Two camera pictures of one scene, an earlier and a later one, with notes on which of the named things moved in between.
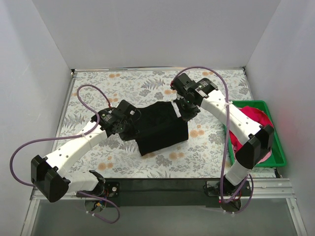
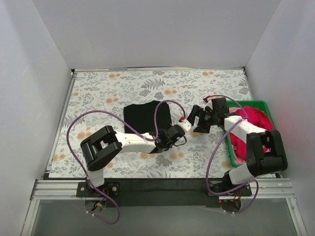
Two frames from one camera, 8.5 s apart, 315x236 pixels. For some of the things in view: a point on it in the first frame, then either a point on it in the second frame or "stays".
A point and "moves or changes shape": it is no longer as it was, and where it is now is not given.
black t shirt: [162, 124] moves or changes shape
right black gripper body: [188, 113] to [205, 120]
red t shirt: [256, 115] stays
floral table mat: [207, 154] stays
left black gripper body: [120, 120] to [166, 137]
